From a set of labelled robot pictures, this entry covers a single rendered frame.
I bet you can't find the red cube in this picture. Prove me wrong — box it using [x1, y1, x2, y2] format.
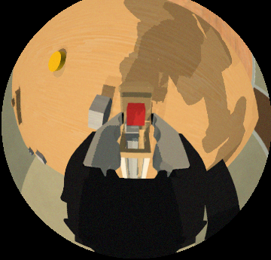
[126, 103, 145, 126]

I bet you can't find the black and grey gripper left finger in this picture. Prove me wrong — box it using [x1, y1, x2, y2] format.
[60, 112, 124, 203]

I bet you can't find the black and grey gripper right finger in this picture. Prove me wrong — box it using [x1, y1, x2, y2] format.
[151, 113, 211, 205]

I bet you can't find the yellow short cylinder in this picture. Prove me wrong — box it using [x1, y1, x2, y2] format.
[48, 51, 66, 72]

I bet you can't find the long wooden batten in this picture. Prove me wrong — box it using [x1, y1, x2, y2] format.
[15, 89, 22, 125]

